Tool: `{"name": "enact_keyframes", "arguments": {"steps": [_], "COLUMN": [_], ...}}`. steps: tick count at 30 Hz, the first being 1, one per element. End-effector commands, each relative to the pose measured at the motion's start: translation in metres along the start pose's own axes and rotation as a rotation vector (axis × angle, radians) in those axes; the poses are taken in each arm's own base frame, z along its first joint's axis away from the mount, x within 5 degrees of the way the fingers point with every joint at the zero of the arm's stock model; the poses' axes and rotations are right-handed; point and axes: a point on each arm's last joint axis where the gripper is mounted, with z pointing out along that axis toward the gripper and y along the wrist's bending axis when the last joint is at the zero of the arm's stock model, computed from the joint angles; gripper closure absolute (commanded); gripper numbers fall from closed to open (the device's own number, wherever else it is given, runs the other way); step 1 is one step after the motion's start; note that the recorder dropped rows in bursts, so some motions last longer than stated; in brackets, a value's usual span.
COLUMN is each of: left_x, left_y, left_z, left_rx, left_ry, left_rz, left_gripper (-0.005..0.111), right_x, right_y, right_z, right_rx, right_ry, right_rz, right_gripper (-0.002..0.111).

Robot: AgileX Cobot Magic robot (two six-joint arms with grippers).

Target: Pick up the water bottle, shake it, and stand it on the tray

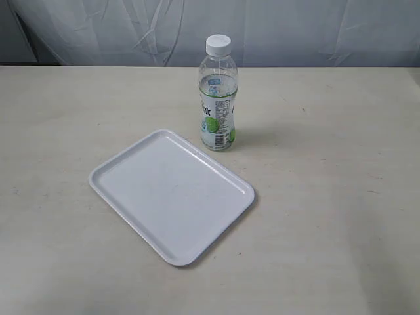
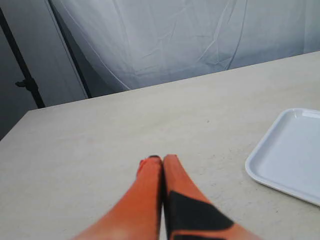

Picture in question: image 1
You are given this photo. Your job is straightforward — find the white rectangular plastic tray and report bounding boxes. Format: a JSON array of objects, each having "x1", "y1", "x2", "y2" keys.
[{"x1": 89, "y1": 129, "x2": 255, "y2": 266}]

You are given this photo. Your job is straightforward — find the clear plastic bottle white cap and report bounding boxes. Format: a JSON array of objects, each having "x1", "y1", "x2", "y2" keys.
[{"x1": 198, "y1": 34, "x2": 238, "y2": 151}]

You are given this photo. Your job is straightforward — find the white backdrop cloth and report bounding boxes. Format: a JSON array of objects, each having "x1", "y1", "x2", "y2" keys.
[{"x1": 1, "y1": 1, "x2": 419, "y2": 67}]

